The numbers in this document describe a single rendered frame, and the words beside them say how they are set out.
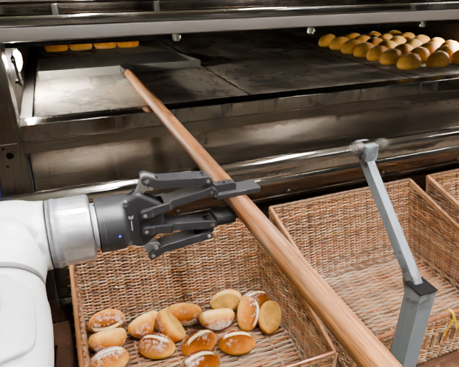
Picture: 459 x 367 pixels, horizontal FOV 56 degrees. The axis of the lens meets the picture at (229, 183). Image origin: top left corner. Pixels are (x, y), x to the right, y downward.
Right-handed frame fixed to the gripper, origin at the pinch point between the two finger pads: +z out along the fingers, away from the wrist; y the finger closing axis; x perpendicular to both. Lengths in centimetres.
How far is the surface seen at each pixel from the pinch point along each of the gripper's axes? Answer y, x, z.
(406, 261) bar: 20.9, 0.2, 36.9
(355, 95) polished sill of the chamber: 3, -54, 61
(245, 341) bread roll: 56, -23, 13
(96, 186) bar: 2.4, -17.2, -18.7
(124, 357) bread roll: 57, -30, -17
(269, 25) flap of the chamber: -19.9, -38.9, 23.8
